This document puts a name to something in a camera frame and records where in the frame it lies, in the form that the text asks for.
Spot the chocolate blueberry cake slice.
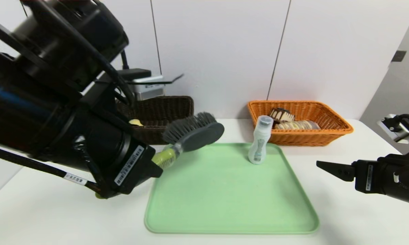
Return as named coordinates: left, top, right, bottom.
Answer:
left=270, top=108, right=295, bottom=124

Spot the dark brown wicker basket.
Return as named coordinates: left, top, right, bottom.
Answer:
left=116, top=96, right=194, bottom=145

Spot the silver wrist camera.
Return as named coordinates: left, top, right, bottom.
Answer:
left=131, top=76, right=166, bottom=101
left=377, top=117, right=409, bottom=143

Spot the green plastic tray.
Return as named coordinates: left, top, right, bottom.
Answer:
left=144, top=143, right=319, bottom=234

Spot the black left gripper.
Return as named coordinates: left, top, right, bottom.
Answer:
left=86, top=124, right=163, bottom=199

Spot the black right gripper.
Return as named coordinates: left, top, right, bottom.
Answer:
left=316, top=154, right=409, bottom=208

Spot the white plastic bottle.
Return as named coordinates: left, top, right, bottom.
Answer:
left=248, top=116, right=274, bottom=165

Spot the striped twisted bread loaf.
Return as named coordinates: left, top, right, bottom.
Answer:
left=275, top=120, right=321, bottom=131

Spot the orange wicker basket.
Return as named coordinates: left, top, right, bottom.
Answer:
left=247, top=100, right=354, bottom=147

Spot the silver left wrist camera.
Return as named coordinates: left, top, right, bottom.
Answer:
left=131, top=76, right=166, bottom=101

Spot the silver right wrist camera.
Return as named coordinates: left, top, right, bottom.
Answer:
left=377, top=117, right=409, bottom=143

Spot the grey brush with green handle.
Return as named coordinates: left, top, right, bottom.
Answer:
left=95, top=112, right=225, bottom=200

